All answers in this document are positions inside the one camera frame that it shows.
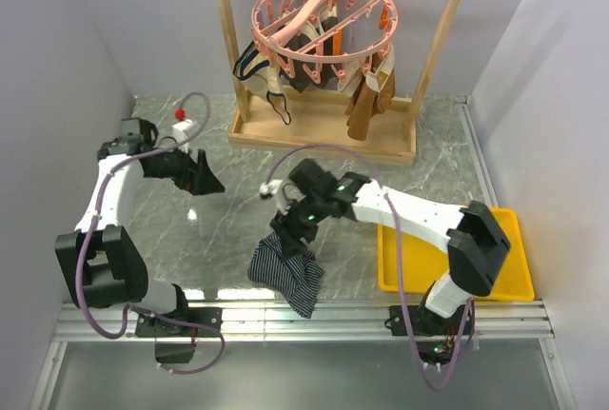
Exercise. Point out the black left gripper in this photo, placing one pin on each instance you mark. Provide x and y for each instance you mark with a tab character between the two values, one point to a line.
197	178

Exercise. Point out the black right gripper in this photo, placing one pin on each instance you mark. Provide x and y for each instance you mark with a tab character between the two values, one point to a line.
288	232

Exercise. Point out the navy striped underwear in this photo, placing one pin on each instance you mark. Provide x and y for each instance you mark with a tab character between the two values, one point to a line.
297	278

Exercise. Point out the pink round clip hanger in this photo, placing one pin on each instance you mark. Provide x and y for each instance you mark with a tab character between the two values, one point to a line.
314	41

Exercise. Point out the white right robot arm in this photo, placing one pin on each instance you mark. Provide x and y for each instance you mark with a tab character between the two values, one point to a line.
473	241

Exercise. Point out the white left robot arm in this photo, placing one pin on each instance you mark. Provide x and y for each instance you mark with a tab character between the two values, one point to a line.
101	265

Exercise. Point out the wooden hanger rack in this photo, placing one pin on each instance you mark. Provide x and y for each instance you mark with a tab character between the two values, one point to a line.
318	114

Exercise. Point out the dark hanging garment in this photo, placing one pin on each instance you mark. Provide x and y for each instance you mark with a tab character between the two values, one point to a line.
326	20

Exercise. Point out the brown hanging garment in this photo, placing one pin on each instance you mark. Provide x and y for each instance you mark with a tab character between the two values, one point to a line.
366	103

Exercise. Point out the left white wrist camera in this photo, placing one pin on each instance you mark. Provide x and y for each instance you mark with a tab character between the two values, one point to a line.
184	128

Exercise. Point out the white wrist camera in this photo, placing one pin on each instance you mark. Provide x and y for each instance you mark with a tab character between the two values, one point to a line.
275	190
184	128

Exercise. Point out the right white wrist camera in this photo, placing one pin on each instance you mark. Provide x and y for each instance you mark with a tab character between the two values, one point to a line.
275	190

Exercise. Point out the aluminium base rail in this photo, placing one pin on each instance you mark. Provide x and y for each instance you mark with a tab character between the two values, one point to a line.
332	321

